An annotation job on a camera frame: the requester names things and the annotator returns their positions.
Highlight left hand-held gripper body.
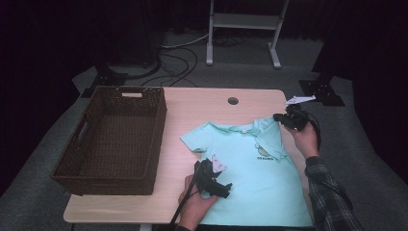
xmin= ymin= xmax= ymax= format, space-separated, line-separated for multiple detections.
xmin=192 ymin=154 xmax=228 ymax=195

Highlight white floor cable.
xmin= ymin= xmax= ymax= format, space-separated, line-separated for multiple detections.
xmin=160 ymin=32 xmax=210 ymax=50

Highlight black stand base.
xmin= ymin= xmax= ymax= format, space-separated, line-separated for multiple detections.
xmin=80 ymin=62 xmax=129 ymax=99
xmin=298 ymin=71 xmax=346 ymax=108

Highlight right hand-held gripper black cable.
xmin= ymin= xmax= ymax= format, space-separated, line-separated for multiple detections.
xmin=301 ymin=110 xmax=322 ymax=152

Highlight mint green t-shirt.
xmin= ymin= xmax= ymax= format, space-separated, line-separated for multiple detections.
xmin=180 ymin=115 xmax=314 ymax=227

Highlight left hand-held gripper black cable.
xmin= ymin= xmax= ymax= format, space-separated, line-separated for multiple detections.
xmin=168 ymin=161 xmax=201 ymax=225

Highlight thin black floor cable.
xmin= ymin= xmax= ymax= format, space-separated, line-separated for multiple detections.
xmin=140 ymin=46 xmax=199 ymax=88

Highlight hand-held gripper black cable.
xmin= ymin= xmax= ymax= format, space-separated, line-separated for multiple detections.
xmin=168 ymin=161 xmax=201 ymax=225
xmin=301 ymin=110 xmax=322 ymax=152

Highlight person's right hand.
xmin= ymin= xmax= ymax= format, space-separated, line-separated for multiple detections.
xmin=288 ymin=120 xmax=320 ymax=160

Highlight person's left hand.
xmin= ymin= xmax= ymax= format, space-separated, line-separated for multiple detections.
xmin=177 ymin=174 xmax=219 ymax=231

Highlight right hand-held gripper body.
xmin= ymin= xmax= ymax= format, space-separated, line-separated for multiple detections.
xmin=283 ymin=94 xmax=317 ymax=132

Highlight brown woven basket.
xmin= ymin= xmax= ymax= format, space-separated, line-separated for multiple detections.
xmin=50 ymin=85 xmax=168 ymax=196

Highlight white metal stand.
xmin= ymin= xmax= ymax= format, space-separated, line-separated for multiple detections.
xmin=205 ymin=0 xmax=290 ymax=70

